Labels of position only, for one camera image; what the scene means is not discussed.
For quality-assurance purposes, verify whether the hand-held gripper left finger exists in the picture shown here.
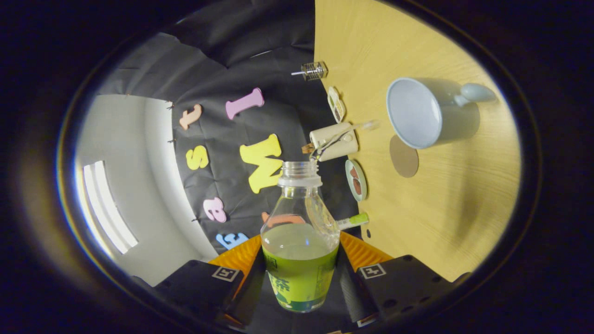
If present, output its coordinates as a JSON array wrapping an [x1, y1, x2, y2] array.
[[131, 234, 267, 331]]

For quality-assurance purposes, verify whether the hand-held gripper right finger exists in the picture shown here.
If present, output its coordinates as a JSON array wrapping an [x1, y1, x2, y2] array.
[[338, 231, 471, 331]]

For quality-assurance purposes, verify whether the green label juice bottle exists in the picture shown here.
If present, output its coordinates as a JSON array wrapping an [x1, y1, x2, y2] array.
[[260, 161, 342, 313]]

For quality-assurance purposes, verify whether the round brown coaster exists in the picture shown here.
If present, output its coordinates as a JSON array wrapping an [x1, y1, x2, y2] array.
[[389, 135, 420, 178]]

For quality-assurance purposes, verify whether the light grey cup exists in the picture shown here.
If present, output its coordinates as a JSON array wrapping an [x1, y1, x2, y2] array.
[[386, 77, 497, 149]]

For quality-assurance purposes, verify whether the white and green tube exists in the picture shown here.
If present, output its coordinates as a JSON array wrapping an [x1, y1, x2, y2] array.
[[335, 212, 370, 231]]

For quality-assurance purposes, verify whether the wooden table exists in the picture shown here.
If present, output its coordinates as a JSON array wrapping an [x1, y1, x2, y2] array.
[[314, 0, 523, 283]]

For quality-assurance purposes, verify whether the green plate with food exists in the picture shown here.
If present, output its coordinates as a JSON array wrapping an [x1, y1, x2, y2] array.
[[345, 159, 368, 202]]

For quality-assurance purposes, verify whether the white toaster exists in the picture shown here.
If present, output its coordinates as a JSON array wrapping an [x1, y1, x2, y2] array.
[[310, 122, 359, 162]]

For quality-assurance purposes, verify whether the white divided snack tray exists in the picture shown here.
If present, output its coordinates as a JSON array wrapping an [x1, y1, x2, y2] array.
[[327, 86, 347, 123]]

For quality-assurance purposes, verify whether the clear glass holder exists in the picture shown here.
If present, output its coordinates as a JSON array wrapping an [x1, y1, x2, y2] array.
[[302, 61, 329, 82]]

